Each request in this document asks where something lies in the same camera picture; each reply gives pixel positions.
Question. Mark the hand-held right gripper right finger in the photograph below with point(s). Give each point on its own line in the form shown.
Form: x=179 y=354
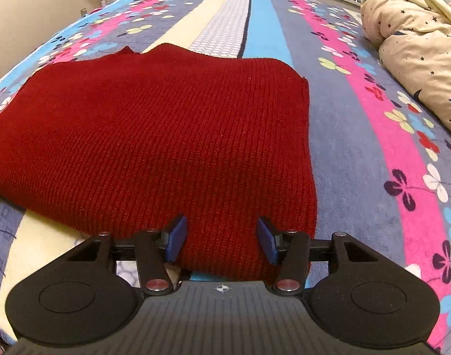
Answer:
x=268 y=240

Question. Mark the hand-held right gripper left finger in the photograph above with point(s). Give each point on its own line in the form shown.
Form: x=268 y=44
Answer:
x=175 y=238

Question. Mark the red knit sweater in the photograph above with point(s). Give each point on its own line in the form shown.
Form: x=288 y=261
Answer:
x=155 y=137

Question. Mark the floral striped bed sheet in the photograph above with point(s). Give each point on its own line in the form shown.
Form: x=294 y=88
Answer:
x=358 y=118

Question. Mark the cream star-print quilt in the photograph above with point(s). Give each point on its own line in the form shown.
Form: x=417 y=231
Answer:
x=421 y=37

